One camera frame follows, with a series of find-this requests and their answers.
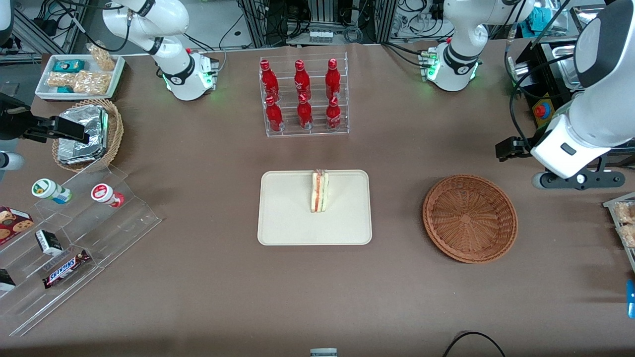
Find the red cookie box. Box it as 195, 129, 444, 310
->
0, 206, 35, 246

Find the red cola bottle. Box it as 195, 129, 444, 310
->
294, 59, 312, 100
265, 95, 284, 132
326, 96, 342, 131
260, 59, 280, 101
297, 93, 314, 130
325, 59, 342, 100

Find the silver foil packet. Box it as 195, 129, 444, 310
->
59, 105, 109, 145
58, 140, 108, 166

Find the small black white box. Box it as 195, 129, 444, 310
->
35, 230, 64, 257

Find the clear acrylic bottle rack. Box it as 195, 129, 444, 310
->
259, 52, 350, 138

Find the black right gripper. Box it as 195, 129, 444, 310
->
0, 93, 91, 145

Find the white rectangular snack tray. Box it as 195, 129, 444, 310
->
35, 54, 126, 101

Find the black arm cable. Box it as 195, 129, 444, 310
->
505, 27, 588, 147

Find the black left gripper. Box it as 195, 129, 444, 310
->
496, 138, 535, 162

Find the Snickers chocolate bar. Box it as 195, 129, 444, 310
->
42, 249, 92, 290

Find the shiny metal tray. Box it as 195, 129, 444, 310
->
558, 45, 582, 91

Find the beige plastic tray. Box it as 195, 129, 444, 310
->
257, 170, 373, 246

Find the black looped cable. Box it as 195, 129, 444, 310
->
443, 331, 507, 357

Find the teal bag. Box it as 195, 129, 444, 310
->
525, 6, 559, 31

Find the grey tray with snacks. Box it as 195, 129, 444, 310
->
603, 192, 635, 273

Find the clear acrylic stepped stand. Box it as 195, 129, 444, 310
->
0, 164, 162, 338

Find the triangle sandwich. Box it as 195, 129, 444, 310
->
311, 169, 330, 213

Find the red lid yogurt cup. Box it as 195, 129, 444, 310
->
90, 183, 125, 208

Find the black machine with yellow labels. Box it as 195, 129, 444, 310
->
507, 40, 635, 172

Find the green lid yogurt cup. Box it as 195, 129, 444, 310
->
31, 178, 72, 205

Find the flat brown wicker basket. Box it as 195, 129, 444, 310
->
423, 174, 518, 264

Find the clear bag of nut snack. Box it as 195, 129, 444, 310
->
87, 44, 116, 71
47, 72, 76, 89
73, 70, 111, 95

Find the deep tan wicker basket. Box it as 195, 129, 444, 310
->
52, 98, 124, 173

